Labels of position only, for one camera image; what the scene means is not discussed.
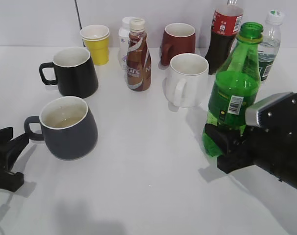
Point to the brown coffee drink bottle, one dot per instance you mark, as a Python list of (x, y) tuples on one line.
[(138, 63)]

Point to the white plastic bottle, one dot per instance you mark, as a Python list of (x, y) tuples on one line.
[(124, 41)]

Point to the dark red ceramic mug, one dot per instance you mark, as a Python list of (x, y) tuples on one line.
[(177, 38)]

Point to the green plastic bottle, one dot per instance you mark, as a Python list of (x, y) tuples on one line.
[(237, 81)]

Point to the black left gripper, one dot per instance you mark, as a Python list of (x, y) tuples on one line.
[(10, 149)]

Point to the dark grey ceramic mug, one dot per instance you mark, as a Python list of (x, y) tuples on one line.
[(66, 125)]

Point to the white ceramic mug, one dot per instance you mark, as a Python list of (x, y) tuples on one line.
[(187, 80)]

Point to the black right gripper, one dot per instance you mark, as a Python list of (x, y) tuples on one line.
[(275, 150)]

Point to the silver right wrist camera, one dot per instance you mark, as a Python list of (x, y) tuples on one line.
[(277, 110)]

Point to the cola bottle red label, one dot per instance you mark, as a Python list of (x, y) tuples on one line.
[(225, 25)]

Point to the black ceramic mug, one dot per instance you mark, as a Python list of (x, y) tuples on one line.
[(74, 70)]

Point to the clear water bottle green label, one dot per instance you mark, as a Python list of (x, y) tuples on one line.
[(269, 47)]

